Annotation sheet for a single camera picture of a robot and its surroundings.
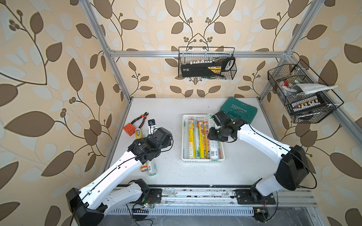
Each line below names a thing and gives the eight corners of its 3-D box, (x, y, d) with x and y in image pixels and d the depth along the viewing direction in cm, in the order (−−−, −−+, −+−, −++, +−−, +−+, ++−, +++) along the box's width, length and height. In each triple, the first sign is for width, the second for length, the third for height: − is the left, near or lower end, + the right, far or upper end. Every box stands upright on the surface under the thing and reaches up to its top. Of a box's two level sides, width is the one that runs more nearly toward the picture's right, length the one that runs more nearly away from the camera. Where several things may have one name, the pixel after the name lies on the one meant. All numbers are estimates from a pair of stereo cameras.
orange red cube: (125, 132, 103) (122, 127, 98) (131, 126, 106) (128, 122, 101) (131, 137, 100) (129, 132, 96) (137, 131, 103) (135, 127, 99)
